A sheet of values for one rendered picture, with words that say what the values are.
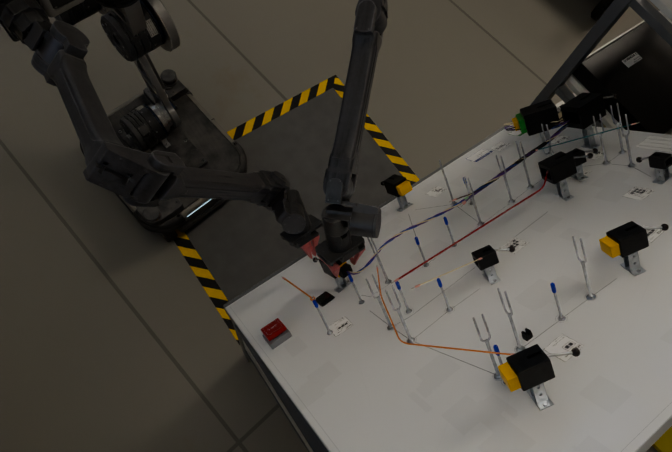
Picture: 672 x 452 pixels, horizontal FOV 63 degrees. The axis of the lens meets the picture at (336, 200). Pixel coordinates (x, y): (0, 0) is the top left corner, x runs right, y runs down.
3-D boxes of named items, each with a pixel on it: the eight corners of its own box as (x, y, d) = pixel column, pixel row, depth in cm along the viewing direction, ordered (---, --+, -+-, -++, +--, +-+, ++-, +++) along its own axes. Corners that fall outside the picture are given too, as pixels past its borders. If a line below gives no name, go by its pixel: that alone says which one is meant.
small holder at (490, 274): (524, 270, 120) (517, 243, 117) (486, 287, 119) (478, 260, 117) (515, 260, 124) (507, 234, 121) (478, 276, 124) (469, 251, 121)
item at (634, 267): (680, 256, 106) (674, 217, 102) (627, 279, 106) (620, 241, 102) (663, 245, 110) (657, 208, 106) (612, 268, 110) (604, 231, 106)
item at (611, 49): (568, 73, 176) (579, 60, 170) (639, 28, 187) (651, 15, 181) (641, 150, 168) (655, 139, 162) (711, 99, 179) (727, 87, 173)
